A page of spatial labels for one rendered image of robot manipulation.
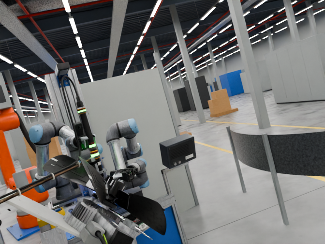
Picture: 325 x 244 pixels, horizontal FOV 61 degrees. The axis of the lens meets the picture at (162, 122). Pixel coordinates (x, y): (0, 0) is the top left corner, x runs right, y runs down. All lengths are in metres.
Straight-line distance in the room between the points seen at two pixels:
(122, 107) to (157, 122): 0.53
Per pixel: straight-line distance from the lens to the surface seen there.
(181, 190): 3.91
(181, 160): 2.15
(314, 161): 2.78
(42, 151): 2.11
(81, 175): 1.50
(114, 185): 1.44
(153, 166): 3.66
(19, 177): 5.34
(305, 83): 11.47
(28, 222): 5.54
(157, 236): 2.20
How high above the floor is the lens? 1.57
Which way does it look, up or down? 5 degrees down
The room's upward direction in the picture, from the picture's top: 16 degrees counter-clockwise
